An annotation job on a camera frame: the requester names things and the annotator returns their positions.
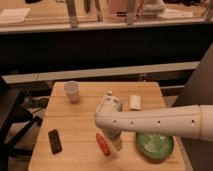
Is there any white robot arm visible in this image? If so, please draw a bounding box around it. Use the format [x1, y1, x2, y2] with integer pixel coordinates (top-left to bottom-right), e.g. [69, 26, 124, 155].
[95, 95, 213, 151]

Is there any green bowl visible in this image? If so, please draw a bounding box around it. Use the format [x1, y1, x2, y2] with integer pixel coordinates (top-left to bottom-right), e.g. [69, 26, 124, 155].
[136, 133, 174, 162]

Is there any white plastic bottle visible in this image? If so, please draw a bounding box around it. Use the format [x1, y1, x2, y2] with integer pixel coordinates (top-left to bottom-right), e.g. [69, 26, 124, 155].
[96, 90, 112, 113]

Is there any white rectangular box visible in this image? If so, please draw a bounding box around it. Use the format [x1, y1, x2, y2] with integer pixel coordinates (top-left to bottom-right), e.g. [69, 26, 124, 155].
[130, 95, 141, 110]

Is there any black smartphone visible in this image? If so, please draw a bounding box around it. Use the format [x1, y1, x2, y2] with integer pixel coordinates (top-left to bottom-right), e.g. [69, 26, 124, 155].
[48, 129, 62, 154]

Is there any black office chair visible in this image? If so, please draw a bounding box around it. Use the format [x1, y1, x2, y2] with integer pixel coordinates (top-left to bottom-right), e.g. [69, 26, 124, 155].
[0, 76, 43, 171]

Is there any white paper sheet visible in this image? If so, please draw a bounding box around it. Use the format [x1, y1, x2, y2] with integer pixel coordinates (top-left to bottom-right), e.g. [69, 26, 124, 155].
[0, 8, 30, 24]

